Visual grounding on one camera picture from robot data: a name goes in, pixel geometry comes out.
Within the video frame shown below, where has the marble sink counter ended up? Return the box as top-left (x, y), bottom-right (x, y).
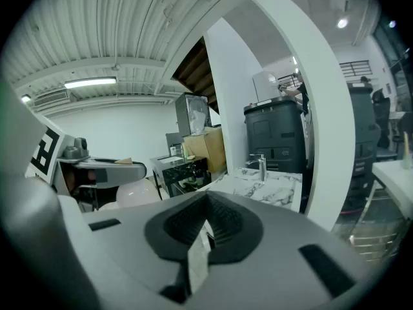
top-left (188, 166), bottom-right (304, 292)

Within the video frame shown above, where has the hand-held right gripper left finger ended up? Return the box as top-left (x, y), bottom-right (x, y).
top-left (57, 191), bottom-right (209, 310)

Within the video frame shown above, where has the toothbrush cup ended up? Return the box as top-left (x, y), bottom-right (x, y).
top-left (401, 130), bottom-right (413, 171)

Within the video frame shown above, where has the black office chair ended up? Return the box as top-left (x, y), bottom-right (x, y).
top-left (370, 88), bottom-right (399, 161)

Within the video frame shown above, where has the white sink unit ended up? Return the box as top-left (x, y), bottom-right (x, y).
top-left (370, 160), bottom-right (413, 219)

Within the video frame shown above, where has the dark grey wheeled machine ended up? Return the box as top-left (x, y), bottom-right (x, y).
top-left (347, 84), bottom-right (382, 209)

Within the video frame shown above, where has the metal rack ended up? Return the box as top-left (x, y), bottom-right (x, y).
top-left (348, 189), bottom-right (407, 261)

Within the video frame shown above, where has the ceiling air vent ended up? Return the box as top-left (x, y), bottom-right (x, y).
top-left (32, 89), bottom-right (69, 107)

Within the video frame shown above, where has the dark grey cabinet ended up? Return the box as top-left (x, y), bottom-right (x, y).
top-left (175, 92), bottom-right (212, 138)

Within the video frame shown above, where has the chrome faucet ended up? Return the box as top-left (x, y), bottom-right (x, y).
top-left (245, 153), bottom-right (268, 183)

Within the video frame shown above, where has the black waste bin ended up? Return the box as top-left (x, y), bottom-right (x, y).
top-left (243, 95), bottom-right (307, 174)

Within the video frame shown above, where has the large cardboard box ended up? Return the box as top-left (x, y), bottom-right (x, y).
top-left (183, 127), bottom-right (227, 173)

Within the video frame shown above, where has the long fluorescent ceiling light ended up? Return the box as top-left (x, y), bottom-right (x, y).
top-left (63, 76), bottom-right (117, 90)

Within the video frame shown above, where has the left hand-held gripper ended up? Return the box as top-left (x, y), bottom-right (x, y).
top-left (25, 123), bottom-right (148, 213)

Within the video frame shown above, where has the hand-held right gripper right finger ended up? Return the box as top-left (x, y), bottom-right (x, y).
top-left (189, 191), bottom-right (387, 310)

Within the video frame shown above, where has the black marble vanity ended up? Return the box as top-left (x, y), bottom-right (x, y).
top-left (150, 155), bottom-right (209, 202)

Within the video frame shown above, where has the white arch partition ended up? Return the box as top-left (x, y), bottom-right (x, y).
top-left (203, 0), bottom-right (356, 232)

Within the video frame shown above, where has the grey gripper camera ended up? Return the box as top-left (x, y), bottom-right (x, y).
top-left (63, 137), bottom-right (90, 160)

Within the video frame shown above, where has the wooden staircase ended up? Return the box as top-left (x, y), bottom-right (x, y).
top-left (172, 36), bottom-right (220, 114)

